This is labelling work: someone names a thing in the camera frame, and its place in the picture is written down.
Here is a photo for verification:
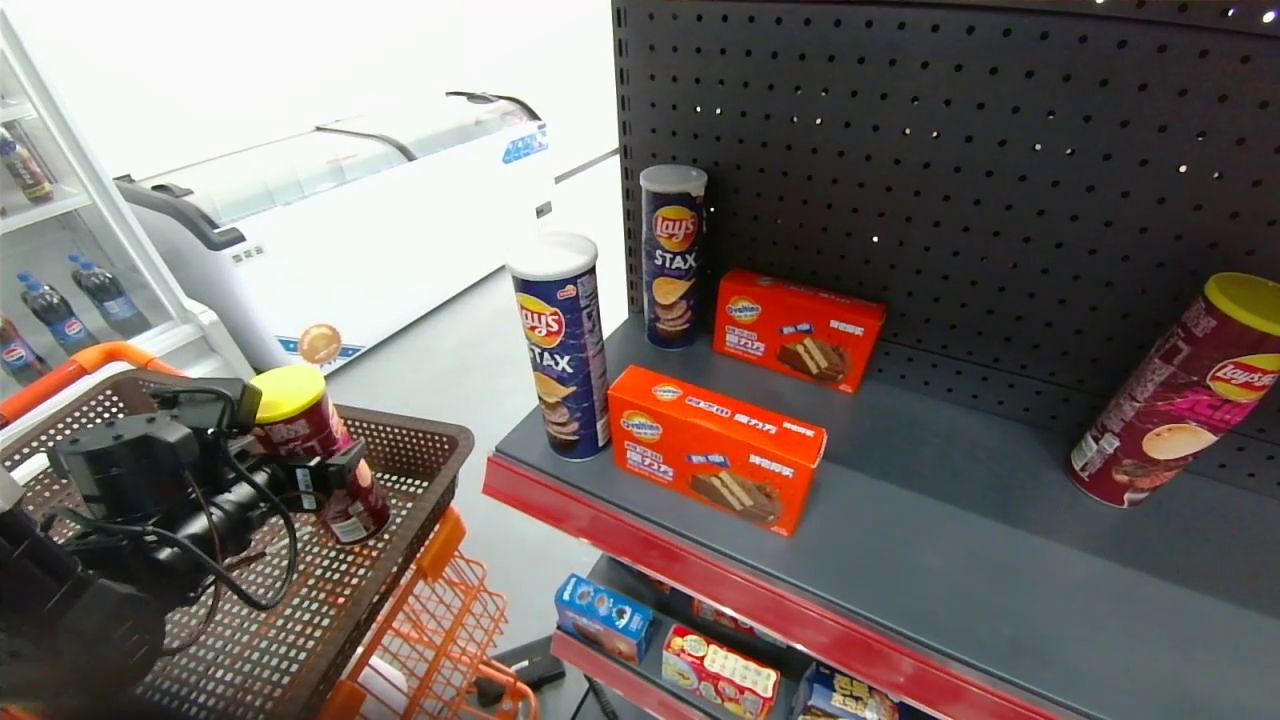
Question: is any blue yellow snack box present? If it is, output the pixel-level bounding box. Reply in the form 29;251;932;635
794;661;901;720

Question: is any white glass door fridge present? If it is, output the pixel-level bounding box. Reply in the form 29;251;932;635
0;15;236;393

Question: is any red white snack pack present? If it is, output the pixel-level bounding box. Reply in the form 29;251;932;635
661;624;782;720

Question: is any orange wafer box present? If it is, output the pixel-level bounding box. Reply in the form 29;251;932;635
713;268;888;395
607;364;829;538

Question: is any black shop shelf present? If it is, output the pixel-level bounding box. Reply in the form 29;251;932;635
482;0;1280;720

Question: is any blue chip can white lid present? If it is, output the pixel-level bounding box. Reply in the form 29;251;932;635
506;232;612;462
639;164;709;351

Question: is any orange shopping cart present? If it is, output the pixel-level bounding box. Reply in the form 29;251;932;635
0;342;567;720

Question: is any black cable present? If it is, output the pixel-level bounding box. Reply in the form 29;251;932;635
40;386;301;613

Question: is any maroon chip can yellow lid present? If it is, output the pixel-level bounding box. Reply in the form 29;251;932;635
248;364;393;546
1066;272;1280;509

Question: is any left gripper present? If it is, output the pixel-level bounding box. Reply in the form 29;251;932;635
168;438;369;576

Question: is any blue cookie box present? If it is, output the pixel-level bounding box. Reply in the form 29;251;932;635
554;573;657;665

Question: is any white chest freezer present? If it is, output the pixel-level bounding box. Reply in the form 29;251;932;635
114;91;557;374

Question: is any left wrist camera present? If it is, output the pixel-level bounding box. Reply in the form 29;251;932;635
48;378;265;523

